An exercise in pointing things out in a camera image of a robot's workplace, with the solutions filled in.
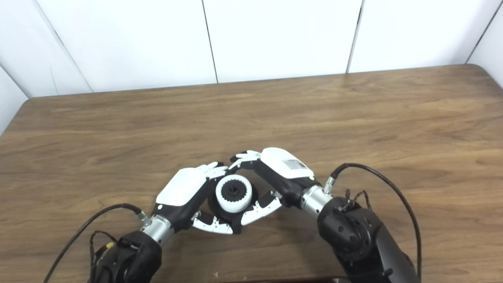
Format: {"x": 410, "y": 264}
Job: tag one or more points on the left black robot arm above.
{"x": 129, "y": 259}

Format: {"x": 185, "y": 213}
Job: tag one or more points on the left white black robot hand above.
{"x": 182, "y": 190}

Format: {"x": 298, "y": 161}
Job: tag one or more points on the round black part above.
{"x": 235, "y": 190}

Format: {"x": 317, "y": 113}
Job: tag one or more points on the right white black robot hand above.
{"x": 287, "y": 171}

